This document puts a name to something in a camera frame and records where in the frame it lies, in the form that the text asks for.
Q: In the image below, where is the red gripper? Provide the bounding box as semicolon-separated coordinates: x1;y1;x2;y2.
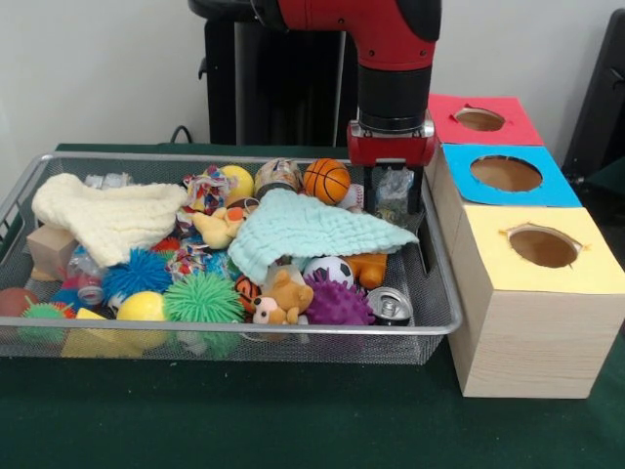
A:
347;119;438;215

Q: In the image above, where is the clear plastic bottle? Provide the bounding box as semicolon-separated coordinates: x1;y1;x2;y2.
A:
375;168;411;227

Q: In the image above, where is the mint green knitted cloth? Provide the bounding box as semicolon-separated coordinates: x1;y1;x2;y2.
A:
227;188;420;285

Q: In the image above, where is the silver mesh bin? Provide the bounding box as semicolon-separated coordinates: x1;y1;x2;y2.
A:
0;150;463;370

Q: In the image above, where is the wooden three-hole box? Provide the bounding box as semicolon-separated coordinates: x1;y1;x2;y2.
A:
423;93;625;400

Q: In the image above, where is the orange toy basketball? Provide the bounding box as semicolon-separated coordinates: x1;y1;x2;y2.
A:
303;158;352;205

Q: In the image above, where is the toy soccer ball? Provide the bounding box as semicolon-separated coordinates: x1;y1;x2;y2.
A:
303;256;356;289

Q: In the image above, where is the silver drink can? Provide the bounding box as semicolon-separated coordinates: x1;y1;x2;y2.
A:
366;286;415;327

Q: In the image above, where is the purple spiky ball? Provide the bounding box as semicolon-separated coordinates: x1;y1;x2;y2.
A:
305;277;376;327

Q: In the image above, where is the brown teddy bear plush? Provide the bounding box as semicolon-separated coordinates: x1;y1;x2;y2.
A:
251;270;314;326

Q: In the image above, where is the yellow plush duck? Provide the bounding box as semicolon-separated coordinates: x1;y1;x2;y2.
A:
191;205;250;250

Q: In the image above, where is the dark green side-table cloth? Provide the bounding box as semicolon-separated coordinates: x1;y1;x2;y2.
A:
578;158;625;196

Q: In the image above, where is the green koosh ball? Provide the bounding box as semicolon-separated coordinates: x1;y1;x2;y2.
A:
163;272;245;324

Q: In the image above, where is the black stand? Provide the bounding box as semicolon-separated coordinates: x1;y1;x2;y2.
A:
561;8;625;172

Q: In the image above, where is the dark green table cloth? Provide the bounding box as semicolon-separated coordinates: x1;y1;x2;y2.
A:
0;142;625;469

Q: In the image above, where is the blue koosh ball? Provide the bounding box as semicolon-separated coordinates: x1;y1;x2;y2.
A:
101;248;173;298

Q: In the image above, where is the cream knitted cloth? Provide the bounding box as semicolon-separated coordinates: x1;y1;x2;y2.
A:
30;172;189;269

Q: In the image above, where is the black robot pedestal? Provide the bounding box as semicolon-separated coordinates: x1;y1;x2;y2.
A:
187;0;362;147

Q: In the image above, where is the black cable behind table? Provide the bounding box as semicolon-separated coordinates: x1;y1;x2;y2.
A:
169;125;197;146

